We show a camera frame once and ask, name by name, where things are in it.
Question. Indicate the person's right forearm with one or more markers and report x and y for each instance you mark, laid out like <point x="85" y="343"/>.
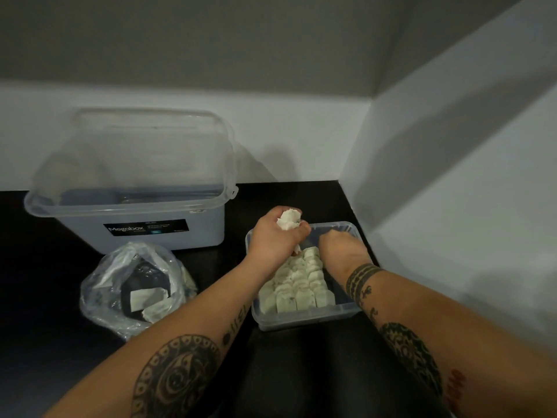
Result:
<point x="457" y="343"/>

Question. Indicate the person's left forearm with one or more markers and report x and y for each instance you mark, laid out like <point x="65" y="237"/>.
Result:
<point x="174" y="348"/>

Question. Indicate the clear storage box lid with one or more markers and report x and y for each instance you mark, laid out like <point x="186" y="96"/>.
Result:
<point x="143" y="156"/>

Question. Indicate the small clear plastic bin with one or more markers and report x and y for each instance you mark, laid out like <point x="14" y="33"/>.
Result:
<point x="304" y="322"/>

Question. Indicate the clear plastic bag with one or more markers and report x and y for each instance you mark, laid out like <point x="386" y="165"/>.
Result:
<point x="100" y="300"/>

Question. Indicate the large clear storage box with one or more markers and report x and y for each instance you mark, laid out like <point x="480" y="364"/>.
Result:
<point x="87" y="232"/>

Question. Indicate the rows of white tea bags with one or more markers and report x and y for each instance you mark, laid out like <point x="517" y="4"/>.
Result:
<point x="296" y="287"/>

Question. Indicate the person's left hand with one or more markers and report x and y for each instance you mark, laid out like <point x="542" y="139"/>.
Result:
<point x="265" y="243"/>

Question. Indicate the person's right hand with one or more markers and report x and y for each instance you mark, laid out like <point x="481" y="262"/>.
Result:
<point x="344" y="254"/>

